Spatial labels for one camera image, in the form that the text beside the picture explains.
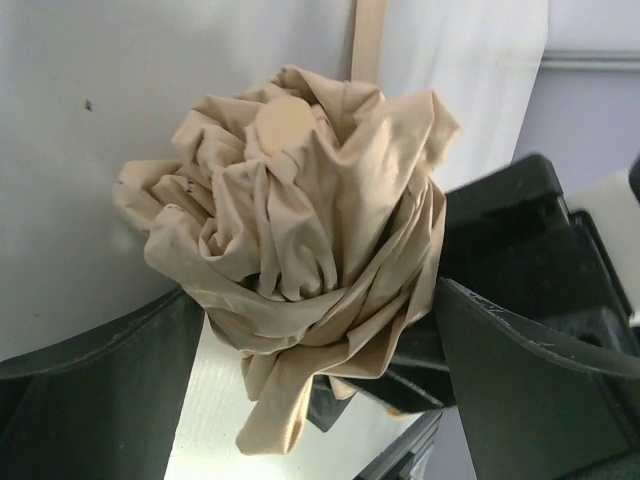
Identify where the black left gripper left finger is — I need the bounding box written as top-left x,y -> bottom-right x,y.
1,290 -> 204,479

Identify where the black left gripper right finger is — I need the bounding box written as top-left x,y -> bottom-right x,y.
434,279 -> 639,479

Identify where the beige folding umbrella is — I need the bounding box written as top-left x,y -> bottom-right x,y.
112,1 -> 459,455

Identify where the right aluminium frame post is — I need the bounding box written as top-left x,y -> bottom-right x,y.
540,50 -> 640,73

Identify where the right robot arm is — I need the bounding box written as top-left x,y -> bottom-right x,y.
353,154 -> 639,479

